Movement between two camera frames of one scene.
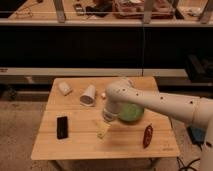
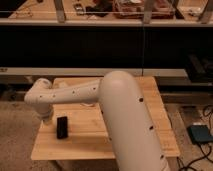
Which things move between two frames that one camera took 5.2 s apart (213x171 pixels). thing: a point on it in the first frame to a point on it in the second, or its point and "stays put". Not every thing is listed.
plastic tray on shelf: (134, 9) stays put
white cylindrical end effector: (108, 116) to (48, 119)
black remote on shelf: (79, 9) stays put
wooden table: (73, 126) stays put
